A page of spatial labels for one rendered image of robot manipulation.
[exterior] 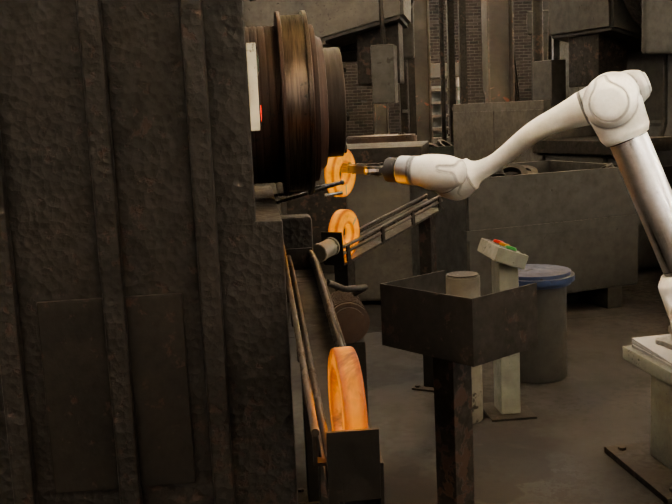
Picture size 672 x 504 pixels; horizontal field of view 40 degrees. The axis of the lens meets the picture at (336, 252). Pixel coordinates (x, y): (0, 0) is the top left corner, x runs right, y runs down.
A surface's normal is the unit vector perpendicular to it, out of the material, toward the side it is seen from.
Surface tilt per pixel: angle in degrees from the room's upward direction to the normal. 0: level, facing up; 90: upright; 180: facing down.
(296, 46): 53
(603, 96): 88
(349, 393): 59
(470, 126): 90
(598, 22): 92
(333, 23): 90
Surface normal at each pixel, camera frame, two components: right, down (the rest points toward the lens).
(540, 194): 0.35, 0.13
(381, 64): -0.15, 0.16
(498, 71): 0.09, 0.15
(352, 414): 0.12, -0.10
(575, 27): -0.90, 0.14
